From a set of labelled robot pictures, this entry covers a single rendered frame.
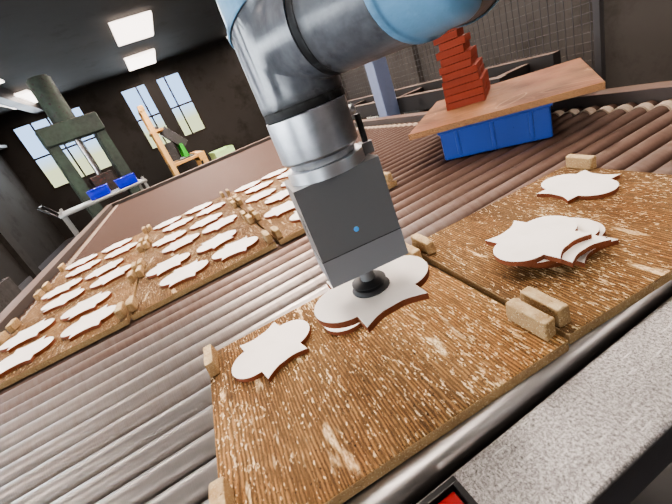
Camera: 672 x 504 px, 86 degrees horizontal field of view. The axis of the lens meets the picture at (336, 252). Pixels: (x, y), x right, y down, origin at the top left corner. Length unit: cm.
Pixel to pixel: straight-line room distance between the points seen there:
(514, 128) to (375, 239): 90
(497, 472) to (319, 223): 28
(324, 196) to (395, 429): 25
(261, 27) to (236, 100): 1050
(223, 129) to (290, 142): 1037
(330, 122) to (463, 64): 108
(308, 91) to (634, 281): 45
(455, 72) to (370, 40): 111
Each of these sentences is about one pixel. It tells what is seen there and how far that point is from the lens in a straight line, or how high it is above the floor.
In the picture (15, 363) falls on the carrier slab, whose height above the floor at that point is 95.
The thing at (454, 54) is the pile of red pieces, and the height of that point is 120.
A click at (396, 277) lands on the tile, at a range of 41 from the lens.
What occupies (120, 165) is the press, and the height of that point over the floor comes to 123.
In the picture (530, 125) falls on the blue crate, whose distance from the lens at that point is 121.
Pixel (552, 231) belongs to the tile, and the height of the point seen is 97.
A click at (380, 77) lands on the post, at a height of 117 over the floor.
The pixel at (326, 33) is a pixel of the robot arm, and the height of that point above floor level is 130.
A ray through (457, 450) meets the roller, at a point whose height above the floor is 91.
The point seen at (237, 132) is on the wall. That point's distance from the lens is 1074.
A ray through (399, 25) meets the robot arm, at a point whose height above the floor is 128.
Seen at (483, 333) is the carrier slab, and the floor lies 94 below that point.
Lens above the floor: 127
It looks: 24 degrees down
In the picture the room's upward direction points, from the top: 22 degrees counter-clockwise
